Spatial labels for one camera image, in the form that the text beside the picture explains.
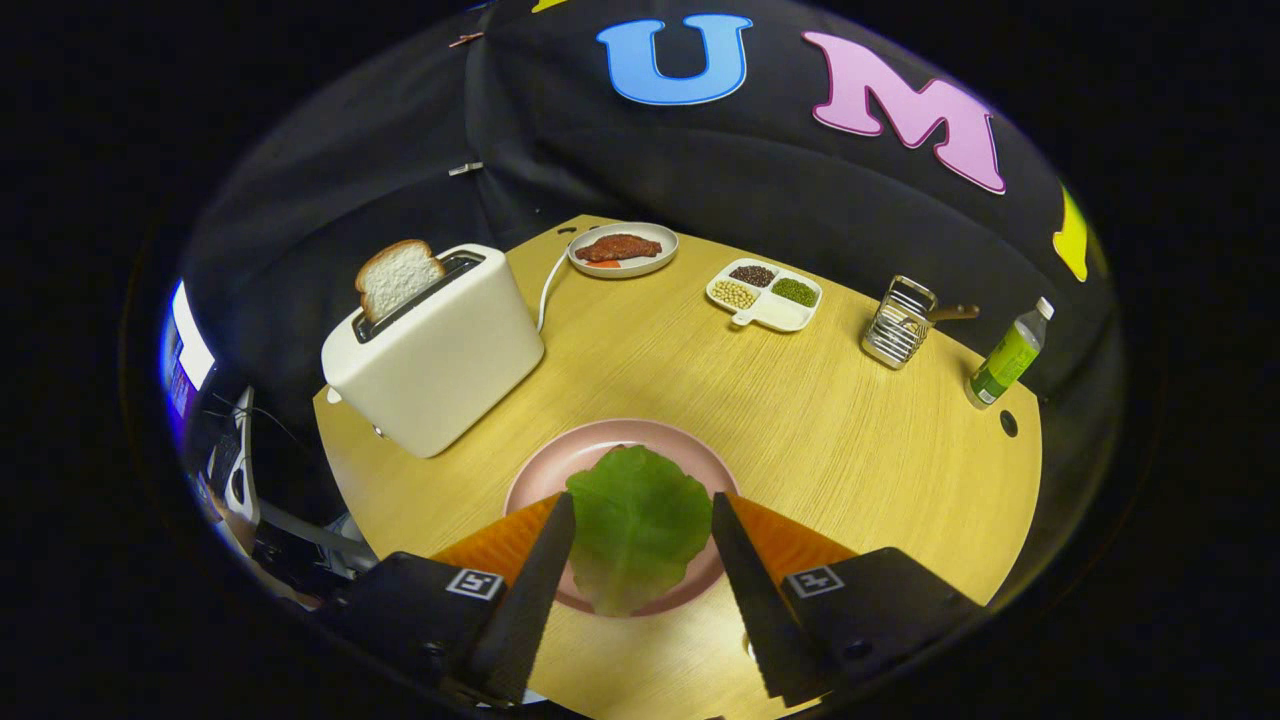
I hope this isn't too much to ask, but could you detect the white toaster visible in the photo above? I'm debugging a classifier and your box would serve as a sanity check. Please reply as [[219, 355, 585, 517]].
[[321, 243, 546, 459]]

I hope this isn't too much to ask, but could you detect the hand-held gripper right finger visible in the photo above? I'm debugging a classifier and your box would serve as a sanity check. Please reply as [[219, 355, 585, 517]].
[[710, 490, 986, 701]]

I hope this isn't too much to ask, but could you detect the green lettuce leaf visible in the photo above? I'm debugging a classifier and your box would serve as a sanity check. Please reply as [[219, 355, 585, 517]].
[[565, 445, 714, 618]]

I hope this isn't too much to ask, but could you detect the grey round plate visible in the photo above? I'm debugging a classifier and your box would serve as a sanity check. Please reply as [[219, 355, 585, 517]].
[[567, 222, 680, 279]]

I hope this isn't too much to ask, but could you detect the brown meat slice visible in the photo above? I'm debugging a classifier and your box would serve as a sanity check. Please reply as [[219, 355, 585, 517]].
[[575, 234, 663, 264]]

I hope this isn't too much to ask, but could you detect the white toaster cable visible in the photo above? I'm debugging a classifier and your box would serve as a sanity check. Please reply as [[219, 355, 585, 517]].
[[536, 247, 573, 333]]

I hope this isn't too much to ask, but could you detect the computer monitor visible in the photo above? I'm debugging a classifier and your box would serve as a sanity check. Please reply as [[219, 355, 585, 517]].
[[160, 280, 217, 421]]

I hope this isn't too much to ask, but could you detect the green label plastic bottle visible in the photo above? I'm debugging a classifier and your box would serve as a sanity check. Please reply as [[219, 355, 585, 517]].
[[964, 297, 1055, 410]]

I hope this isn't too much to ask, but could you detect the black backdrop cloth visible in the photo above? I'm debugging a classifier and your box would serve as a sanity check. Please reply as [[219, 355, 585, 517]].
[[180, 0, 1116, 441]]

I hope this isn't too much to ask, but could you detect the metal wire basket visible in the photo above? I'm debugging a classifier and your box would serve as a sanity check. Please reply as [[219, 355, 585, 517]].
[[861, 275, 939, 370]]

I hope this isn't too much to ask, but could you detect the white divided dish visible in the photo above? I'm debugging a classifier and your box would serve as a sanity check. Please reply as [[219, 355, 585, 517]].
[[706, 262, 824, 333]]

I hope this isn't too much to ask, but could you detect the pink round plate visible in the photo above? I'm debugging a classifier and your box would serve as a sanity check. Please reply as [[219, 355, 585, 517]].
[[503, 418, 741, 618]]

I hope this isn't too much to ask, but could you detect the toasted bread slice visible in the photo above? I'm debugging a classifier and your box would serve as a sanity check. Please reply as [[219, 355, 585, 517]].
[[355, 239, 447, 324]]

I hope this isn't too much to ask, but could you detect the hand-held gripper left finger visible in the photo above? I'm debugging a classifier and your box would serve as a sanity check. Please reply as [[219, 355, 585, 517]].
[[335, 490, 578, 706]]

